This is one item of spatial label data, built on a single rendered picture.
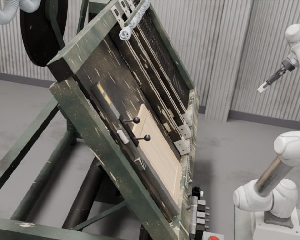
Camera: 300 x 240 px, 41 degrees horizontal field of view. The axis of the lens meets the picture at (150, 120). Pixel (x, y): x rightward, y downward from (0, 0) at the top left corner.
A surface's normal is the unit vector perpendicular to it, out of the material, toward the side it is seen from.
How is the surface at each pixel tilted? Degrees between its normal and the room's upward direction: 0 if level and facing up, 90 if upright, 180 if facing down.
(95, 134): 90
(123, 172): 90
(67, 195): 0
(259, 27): 90
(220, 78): 90
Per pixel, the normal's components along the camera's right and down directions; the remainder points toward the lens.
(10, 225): 0.09, -0.87
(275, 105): -0.18, 0.47
